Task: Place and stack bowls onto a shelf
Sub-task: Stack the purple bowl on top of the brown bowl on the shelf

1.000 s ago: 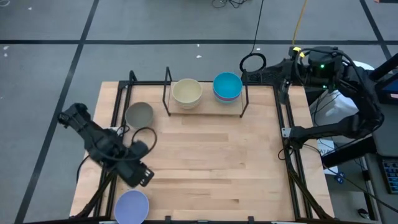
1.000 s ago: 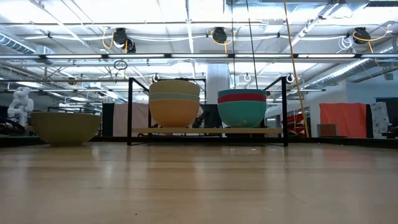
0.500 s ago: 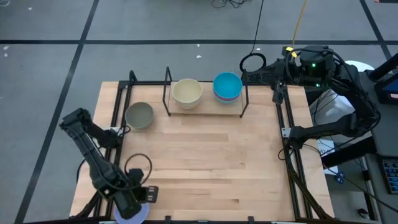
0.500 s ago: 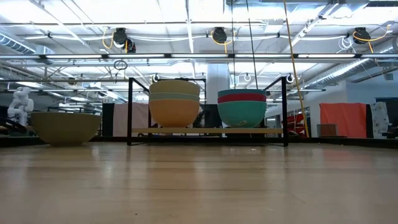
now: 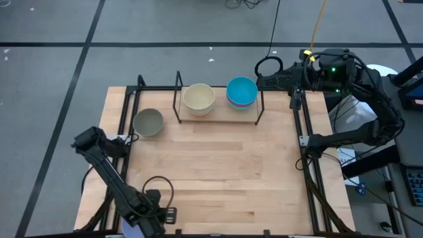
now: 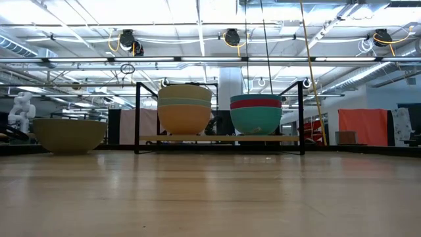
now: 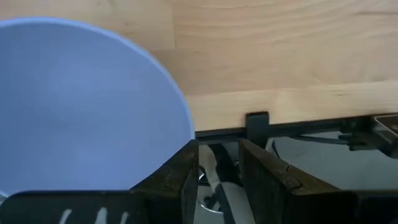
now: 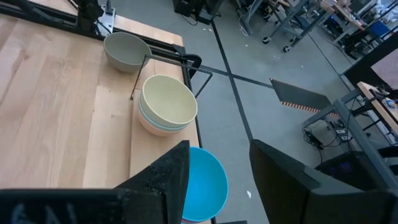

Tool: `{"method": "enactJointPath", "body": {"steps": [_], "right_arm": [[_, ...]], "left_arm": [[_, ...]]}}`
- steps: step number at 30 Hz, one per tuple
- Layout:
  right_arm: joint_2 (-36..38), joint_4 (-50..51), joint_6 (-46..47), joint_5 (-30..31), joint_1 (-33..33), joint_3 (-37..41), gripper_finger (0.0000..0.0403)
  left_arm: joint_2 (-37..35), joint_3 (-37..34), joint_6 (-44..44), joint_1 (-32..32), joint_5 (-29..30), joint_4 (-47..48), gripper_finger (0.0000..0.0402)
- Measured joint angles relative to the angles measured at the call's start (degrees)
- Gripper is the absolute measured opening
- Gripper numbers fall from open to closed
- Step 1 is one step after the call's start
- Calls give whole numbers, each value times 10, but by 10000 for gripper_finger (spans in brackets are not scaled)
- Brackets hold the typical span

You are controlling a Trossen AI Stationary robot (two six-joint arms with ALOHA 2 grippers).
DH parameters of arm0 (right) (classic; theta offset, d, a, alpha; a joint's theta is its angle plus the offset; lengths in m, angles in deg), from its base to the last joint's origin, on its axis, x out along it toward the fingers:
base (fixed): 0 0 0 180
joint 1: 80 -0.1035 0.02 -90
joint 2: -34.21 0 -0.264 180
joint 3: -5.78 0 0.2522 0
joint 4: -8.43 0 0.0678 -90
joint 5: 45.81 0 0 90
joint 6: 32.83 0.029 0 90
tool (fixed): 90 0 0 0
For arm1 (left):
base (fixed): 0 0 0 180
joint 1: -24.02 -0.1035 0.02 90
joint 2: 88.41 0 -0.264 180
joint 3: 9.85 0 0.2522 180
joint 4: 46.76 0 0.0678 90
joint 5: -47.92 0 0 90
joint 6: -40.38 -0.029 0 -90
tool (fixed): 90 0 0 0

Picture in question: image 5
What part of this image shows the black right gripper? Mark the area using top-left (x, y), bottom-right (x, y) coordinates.
top-left (276, 49), bottom-right (320, 111)

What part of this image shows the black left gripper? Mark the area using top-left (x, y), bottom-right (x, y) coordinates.
top-left (127, 190), bottom-right (177, 238)

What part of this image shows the lavender bowl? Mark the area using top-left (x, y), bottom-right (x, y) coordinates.
top-left (121, 218), bottom-right (146, 238)

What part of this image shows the bright blue bowl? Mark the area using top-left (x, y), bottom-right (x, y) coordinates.
top-left (226, 76), bottom-right (259, 106)

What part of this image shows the magenta bowl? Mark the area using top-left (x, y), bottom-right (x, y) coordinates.
top-left (227, 99), bottom-right (257, 108)

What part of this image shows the olive grey bowl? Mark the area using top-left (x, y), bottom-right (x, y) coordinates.
top-left (133, 108), bottom-right (164, 138)

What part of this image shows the cream yellow bowl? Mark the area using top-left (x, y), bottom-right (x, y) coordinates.
top-left (182, 83), bottom-right (216, 112)

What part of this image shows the white paper label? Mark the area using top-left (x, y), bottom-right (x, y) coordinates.
top-left (336, 147), bottom-right (360, 186)

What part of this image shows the black pole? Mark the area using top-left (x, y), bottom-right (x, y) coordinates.
top-left (389, 56), bottom-right (423, 87)

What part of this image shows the black support beam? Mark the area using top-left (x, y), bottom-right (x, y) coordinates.
top-left (342, 145), bottom-right (401, 179)

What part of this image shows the black device with blue screen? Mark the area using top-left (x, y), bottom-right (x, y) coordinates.
top-left (398, 81), bottom-right (423, 112)

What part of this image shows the grey side table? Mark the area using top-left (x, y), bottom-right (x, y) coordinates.
top-left (378, 75), bottom-right (423, 168)

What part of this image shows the black keyboard with blue keys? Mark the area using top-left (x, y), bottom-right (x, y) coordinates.
top-left (403, 167), bottom-right (423, 208)

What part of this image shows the dark grey desk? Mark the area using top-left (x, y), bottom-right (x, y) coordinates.
top-left (387, 162), bottom-right (423, 238)

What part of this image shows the black cable with coil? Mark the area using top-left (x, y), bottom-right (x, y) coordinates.
top-left (253, 0), bottom-right (284, 79)

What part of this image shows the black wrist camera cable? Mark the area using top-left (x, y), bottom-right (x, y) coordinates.
top-left (141, 175), bottom-right (175, 212)

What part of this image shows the yellow cable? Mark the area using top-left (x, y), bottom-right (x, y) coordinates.
top-left (309, 0), bottom-right (328, 54)

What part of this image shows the black arm base cable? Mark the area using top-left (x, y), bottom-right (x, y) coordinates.
top-left (81, 165), bottom-right (95, 196)

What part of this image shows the black cable tangle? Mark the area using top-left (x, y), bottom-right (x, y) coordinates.
top-left (224, 0), bottom-right (265, 10)

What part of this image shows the black metal table frame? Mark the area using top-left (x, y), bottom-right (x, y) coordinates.
top-left (79, 74), bottom-right (356, 238)

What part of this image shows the long black floor cable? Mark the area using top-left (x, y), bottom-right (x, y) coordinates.
top-left (342, 175), bottom-right (423, 228)

